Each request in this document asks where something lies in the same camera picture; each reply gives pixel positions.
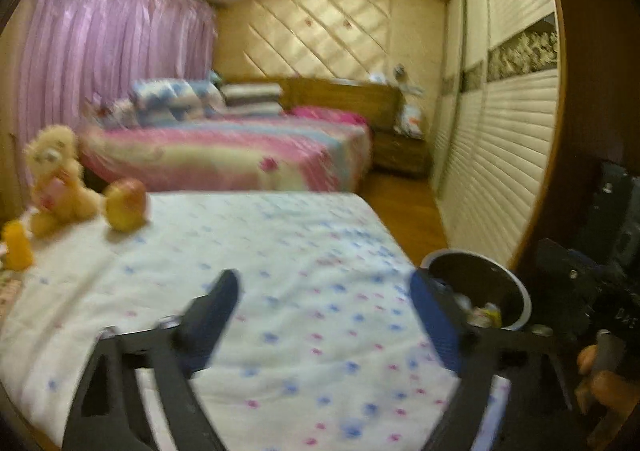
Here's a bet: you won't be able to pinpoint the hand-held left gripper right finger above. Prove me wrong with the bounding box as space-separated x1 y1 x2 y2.
409 268 576 451

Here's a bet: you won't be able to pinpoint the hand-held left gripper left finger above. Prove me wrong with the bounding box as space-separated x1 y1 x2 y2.
61 269 241 451

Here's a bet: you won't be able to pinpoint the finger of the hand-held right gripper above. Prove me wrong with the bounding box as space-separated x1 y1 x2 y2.
537 238 601 337

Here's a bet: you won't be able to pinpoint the black white trash bin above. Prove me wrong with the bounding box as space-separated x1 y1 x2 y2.
419 250 532 332

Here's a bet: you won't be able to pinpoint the person's right hand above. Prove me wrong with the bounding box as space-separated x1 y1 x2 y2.
575 345 638 437

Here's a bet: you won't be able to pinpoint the white floral tablecloth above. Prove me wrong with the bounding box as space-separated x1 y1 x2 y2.
0 191 511 451

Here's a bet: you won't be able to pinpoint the yellow red apple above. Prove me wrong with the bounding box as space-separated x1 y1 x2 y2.
104 178 148 232

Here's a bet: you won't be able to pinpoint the white louvred wardrobe doors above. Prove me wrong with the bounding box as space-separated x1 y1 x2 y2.
430 0 561 272

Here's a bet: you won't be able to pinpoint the bed with pink floral sheet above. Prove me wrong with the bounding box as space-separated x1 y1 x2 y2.
80 118 373 192

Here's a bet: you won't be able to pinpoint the wooden nightstand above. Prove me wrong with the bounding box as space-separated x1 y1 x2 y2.
372 131 431 177

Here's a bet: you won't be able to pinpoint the white orange bag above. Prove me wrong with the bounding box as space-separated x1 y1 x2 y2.
395 104 426 137

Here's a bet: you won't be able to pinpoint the blue heart pillow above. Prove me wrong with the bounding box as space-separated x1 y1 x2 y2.
132 104 226 124
129 78 223 107

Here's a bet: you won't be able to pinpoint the yellow ribbed cup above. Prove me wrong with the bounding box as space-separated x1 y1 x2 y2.
1 220 35 271

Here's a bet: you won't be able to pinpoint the folded striped blanket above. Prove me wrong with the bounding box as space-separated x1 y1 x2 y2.
220 84 283 117

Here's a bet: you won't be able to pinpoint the cream teddy bear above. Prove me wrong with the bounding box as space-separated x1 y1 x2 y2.
25 125 103 238

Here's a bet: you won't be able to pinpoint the pink pillow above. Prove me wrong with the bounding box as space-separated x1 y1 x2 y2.
291 105 368 126

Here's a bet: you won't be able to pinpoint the wooden headboard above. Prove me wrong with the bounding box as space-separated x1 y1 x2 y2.
222 76 403 132

